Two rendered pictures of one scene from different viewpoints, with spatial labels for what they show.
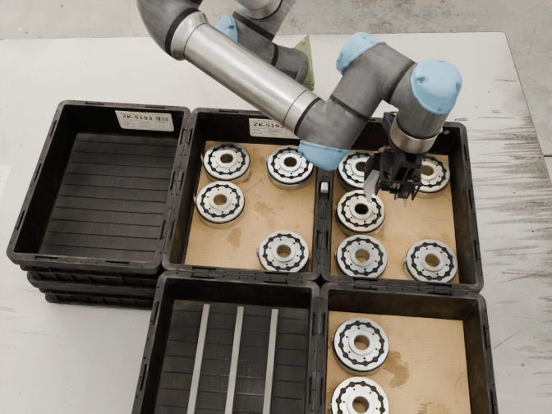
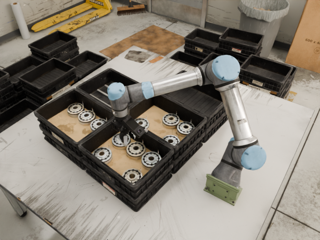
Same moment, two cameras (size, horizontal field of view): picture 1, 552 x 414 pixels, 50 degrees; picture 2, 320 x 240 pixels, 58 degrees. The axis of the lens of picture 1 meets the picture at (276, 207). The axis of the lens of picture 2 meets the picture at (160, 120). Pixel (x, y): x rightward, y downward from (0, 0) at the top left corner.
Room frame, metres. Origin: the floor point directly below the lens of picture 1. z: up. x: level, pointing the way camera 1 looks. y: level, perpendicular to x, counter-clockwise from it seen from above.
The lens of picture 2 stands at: (1.34, -0.95, 2.03)
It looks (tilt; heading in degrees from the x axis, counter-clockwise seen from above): 43 degrees down; 125
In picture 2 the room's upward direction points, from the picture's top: straight up
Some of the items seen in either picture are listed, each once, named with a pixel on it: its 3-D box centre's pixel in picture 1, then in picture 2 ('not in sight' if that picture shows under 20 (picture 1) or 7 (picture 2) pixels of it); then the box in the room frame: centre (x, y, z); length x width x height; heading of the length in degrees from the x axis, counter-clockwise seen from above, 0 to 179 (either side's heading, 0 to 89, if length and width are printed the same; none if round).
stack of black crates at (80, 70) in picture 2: not in sight; (85, 76); (-0.70, 0.65, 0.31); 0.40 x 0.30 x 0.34; 90
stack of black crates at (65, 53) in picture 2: not in sight; (58, 60); (-1.10, 0.65, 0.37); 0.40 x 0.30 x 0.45; 91
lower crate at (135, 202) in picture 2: not in sight; (128, 168); (0.64, -0.25, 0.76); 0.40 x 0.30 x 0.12; 175
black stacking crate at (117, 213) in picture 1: (112, 193); (193, 99); (0.70, 0.35, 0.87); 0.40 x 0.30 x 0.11; 175
